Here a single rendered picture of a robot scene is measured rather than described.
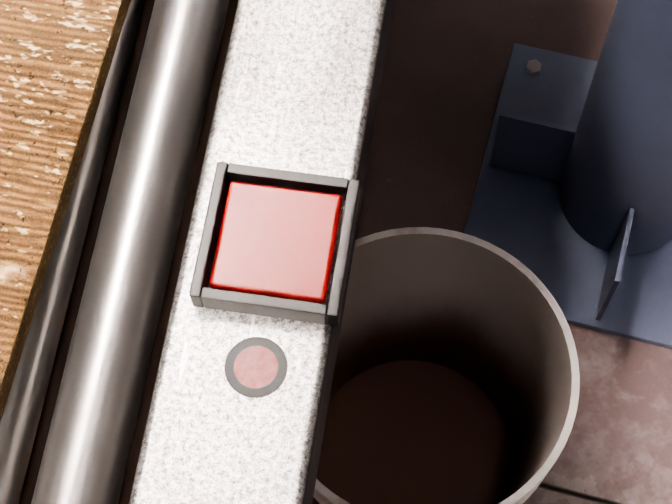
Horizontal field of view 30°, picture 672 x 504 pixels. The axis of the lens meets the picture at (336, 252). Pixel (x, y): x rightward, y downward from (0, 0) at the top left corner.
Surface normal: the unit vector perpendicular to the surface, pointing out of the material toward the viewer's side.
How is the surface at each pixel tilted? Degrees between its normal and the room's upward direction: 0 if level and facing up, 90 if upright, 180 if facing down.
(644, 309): 0
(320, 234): 0
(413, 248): 87
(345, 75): 0
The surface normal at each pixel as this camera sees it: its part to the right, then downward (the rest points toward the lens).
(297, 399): -0.03, -0.37
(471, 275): -0.43, 0.82
